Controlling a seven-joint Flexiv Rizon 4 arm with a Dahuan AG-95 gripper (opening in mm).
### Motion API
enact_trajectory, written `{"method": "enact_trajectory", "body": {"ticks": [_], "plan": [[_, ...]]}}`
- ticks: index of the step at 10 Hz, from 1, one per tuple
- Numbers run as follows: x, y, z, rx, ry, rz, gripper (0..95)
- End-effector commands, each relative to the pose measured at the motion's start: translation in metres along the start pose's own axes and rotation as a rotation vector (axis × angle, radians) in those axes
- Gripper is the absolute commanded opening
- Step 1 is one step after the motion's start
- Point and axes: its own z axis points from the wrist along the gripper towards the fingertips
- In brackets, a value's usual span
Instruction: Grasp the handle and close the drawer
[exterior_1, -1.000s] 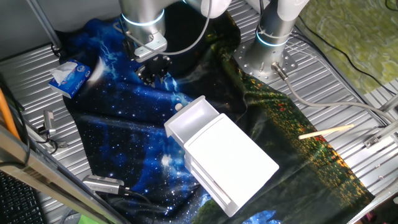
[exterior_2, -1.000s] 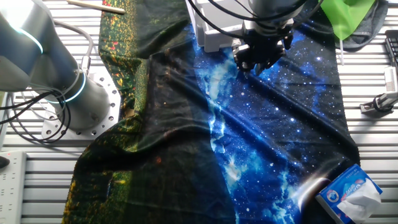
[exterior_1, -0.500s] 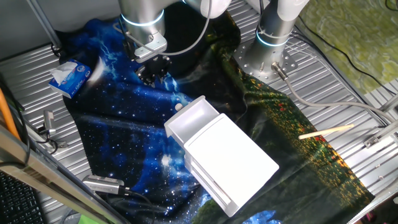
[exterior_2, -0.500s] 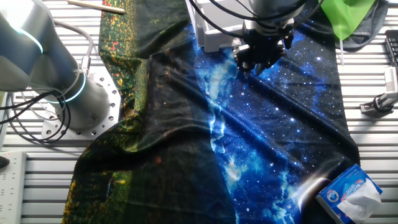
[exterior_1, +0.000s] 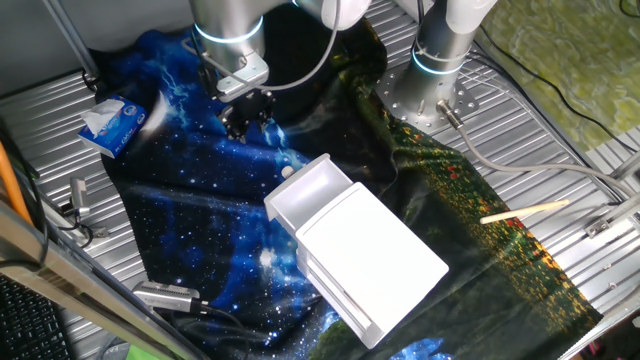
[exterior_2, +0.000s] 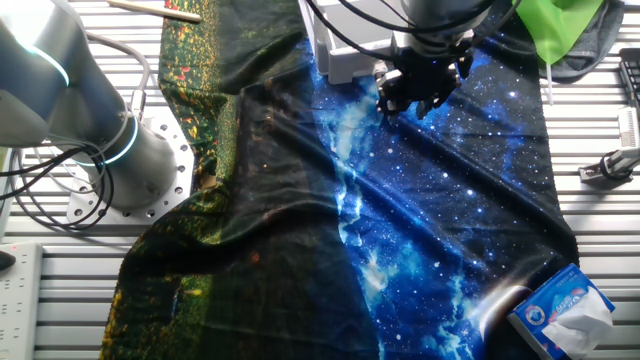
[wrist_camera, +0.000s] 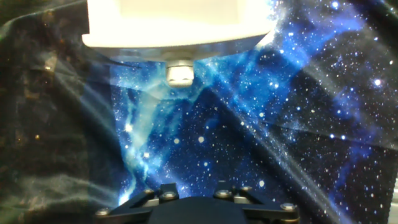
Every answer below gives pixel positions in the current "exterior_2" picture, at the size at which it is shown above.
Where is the silver finned camera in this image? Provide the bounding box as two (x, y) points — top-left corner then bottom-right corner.
(617, 106), (640, 149)

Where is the white power strip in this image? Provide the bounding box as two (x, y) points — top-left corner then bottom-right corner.
(0, 241), (45, 360)

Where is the white plastic drawer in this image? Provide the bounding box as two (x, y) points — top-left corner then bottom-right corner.
(317, 0), (401, 85)

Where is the wooden stick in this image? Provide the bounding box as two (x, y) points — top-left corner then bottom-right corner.
(106, 0), (204, 24)

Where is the blue tissue pack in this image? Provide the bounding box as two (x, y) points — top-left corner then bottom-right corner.
(506, 263), (617, 360)

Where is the galaxy and meadow print cloth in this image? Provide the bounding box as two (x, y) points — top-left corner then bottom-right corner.
(98, 0), (581, 360)

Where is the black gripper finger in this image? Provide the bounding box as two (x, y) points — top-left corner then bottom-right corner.
(375, 68), (407, 115)
(414, 95), (444, 120)

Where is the black keyboard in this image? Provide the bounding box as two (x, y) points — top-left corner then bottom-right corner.
(618, 47), (640, 109)

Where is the green cloth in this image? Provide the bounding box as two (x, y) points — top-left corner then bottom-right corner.
(514, 0), (606, 66)

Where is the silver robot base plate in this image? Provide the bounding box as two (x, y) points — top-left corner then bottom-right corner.
(66, 115), (195, 226)

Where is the grey cable with metal connector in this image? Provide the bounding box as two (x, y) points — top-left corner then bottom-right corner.
(84, 30), (152, 122)

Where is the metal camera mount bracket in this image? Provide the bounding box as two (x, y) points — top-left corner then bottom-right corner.
(578, 163), (621, 190)

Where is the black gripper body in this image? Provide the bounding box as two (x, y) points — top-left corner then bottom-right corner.
(394, 47), (474, 104)

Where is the grey cloth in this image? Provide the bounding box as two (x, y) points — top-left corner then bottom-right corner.
(539, 0), (626, 85)

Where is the black cable bundle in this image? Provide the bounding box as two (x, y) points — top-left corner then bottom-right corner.
(0, 144), (116, 231)

